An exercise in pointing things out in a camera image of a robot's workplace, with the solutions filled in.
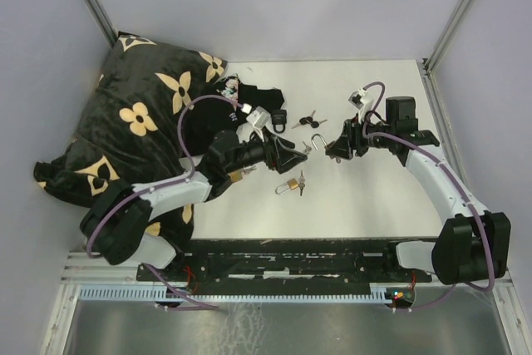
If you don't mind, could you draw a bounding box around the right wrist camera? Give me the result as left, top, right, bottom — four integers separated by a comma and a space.
348, 89, 374, 123

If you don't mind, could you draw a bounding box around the right aluminium corner post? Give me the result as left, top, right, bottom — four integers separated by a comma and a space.
423, 0, 475, 75

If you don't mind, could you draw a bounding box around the black floral pillow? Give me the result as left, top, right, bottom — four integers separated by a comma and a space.
33, 31, 229, 248

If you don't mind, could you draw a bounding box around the black printed garment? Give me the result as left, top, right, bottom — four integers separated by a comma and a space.
182, 75, 285, 156

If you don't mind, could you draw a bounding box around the large brass padlock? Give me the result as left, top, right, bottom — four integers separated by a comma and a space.
228, 170, 244, 183

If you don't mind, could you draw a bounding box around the small padlock key bunch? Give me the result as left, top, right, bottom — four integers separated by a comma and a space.
298, 172, 306, 195

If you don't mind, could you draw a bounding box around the small brass padlock long shackle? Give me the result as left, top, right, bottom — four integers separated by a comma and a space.
274, 179, 299, 195

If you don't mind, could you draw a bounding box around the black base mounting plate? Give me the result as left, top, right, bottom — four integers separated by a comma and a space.
161, 239, 431, 295

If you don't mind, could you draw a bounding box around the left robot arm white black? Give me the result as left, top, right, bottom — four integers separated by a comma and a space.
80, 129, 308, 280

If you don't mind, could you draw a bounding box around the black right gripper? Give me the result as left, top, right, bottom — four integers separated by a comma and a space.
325, 112, 394, 160

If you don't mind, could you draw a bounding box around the black padlock key bunch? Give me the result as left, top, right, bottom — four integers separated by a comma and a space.
293, 110, 328, 129

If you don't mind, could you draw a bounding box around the light blue cable duct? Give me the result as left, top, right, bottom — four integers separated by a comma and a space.
78, 282, 416, 302

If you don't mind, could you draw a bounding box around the large padlock key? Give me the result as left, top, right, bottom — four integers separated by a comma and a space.
241, 165, 257, 175

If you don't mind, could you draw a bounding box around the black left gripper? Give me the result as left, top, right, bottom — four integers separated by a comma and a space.
225, 126, 308, 175

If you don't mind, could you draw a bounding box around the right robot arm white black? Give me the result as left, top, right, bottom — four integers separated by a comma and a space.
325, 91, 511, 286

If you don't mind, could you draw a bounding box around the black padlock with keys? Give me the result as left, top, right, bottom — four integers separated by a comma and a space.
271, 109, 288, 134

